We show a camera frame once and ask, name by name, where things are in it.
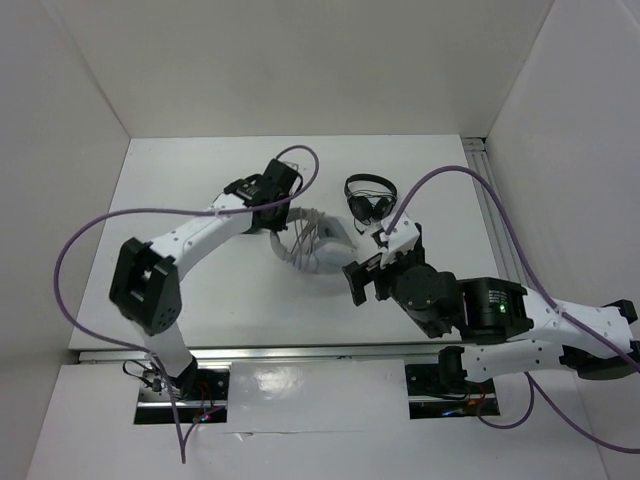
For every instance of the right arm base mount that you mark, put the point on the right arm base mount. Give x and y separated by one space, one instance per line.
428 398

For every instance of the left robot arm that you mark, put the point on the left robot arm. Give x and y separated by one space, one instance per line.
146 283

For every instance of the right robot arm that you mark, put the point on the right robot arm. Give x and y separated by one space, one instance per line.
504 327

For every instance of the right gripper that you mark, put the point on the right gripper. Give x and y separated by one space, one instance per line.
371 269

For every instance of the aluminium rail front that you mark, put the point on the aluminium rail front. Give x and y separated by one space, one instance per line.
313 352

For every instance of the aluminium rail right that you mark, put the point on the aluminium rail right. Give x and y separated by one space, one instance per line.
508 263

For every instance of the black headphones right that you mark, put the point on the black headphones right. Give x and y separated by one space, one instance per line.
370 206

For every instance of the aluminium rail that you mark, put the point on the aluminium rail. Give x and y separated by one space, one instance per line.
313 352
508 263

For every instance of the white grey headphones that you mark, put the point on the white grey headphones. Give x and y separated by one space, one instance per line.
322 244

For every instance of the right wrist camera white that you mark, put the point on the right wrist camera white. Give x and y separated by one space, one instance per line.
401 240

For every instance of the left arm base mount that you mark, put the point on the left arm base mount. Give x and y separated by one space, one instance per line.
206 401

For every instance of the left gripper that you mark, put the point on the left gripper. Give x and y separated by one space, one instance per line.
275 224

